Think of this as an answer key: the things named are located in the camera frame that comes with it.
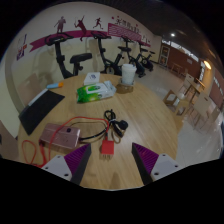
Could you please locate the small white box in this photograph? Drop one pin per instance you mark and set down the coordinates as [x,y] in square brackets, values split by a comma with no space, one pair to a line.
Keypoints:
[91,78]

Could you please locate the wall posters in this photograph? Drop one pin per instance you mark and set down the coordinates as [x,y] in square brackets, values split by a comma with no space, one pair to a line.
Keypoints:
[22,46]

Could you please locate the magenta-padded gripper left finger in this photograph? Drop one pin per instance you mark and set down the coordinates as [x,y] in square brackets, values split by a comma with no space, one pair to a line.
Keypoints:
[60,166]

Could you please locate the round wooden coaster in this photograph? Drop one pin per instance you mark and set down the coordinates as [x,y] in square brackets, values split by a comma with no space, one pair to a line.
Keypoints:
[125,89]

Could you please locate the black mouse pad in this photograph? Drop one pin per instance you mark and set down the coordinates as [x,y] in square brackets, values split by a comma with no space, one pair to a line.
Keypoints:
[40,110]

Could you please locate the blue and orange marker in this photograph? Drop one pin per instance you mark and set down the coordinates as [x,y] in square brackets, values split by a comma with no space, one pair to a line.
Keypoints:
[55,85]

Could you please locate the pink power strip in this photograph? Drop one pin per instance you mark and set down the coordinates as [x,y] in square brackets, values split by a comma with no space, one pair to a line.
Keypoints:
[60,135]

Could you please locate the red charger block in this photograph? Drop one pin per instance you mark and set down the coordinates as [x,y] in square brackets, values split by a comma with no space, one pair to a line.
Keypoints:
[107,147]

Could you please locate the green wet wipes pack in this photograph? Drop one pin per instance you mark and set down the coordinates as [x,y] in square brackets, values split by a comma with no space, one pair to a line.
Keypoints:
[95,91]

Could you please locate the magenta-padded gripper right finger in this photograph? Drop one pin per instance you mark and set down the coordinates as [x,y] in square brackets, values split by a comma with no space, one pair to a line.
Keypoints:
[163,166]

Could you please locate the exercise bikes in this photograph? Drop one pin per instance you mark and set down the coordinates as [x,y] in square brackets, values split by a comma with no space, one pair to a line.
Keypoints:
[110,63]

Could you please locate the ceiling lights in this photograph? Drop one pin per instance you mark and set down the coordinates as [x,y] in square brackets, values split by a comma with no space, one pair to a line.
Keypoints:
[207,64]

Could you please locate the wooden chairs and tables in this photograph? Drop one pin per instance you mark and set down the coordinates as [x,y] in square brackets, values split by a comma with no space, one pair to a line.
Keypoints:
[200,103]

